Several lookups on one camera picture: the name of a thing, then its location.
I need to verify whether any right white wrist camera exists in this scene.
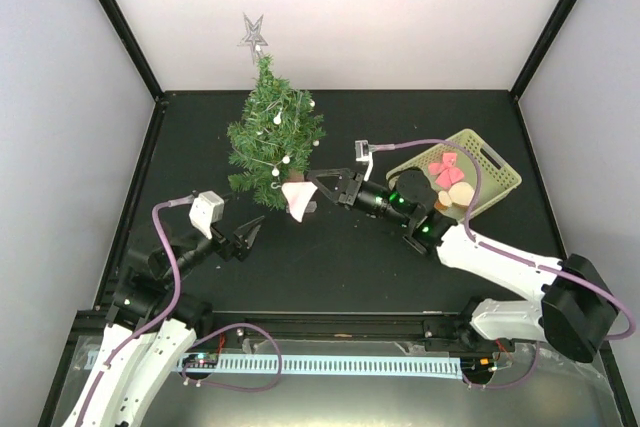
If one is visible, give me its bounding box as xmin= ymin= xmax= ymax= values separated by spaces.
xmin=354 ymin=140 xmax=375 ymax=181

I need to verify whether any string of white lights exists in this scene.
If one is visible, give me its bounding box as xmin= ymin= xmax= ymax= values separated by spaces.
xmin=232 ymin=91 xmax=324 ymax=179

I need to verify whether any small green christmas tree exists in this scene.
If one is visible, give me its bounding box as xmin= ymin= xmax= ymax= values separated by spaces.
xmin=227 ymin=55 xmax=325 ymax=210

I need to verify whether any black aluminium rail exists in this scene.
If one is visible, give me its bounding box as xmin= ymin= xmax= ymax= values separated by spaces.
xmin=74 ymin=310 xmax=606 ymax=354

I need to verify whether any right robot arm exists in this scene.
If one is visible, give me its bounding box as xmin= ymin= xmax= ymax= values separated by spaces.
xmin=306 ymin=168 xmax=622 ymax=363

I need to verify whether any brown white plush ornament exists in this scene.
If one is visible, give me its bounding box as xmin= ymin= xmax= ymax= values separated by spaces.
xmin=434 ymin=181 xmax=476 ymax=211

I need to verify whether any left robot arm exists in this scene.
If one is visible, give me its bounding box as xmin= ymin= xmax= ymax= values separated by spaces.
xmin=64 ymin=217 xmax=264 ymax=426

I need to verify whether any small circuit board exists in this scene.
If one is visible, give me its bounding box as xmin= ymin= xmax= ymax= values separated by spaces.
xmin=183 ymin=352 xmax=218 ymax=369

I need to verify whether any silver star tree topper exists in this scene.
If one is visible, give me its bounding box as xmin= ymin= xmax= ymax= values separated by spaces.
xmin=238 ymin=13 xmax=268 ymax=64

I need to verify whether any pink star ornament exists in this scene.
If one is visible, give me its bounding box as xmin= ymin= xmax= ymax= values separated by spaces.
xmin=428 ymin=152 xmax=465 ymax=190

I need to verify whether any green plastic basket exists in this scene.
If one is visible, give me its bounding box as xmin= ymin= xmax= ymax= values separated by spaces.
xmin=386 ymin=128 xmax=521 ymax=217

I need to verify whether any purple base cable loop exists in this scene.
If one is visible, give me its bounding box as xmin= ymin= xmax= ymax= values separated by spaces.
xmin=180 ymin=315 xmax=286 ymax=391

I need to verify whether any pink cone ornament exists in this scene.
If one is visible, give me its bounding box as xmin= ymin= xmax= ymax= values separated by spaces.
xmin=271 ymin=181 xmax=318 ymax=223

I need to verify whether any light blue slotted cable duct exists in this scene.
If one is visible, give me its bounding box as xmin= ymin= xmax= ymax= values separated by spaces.
xmin=173 ymin=353 xmax=463 ymax=380

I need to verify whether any clear battery box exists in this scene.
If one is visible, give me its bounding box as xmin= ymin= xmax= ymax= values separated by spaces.
xmin=286 ymin=200 xmax=317 ymax=213

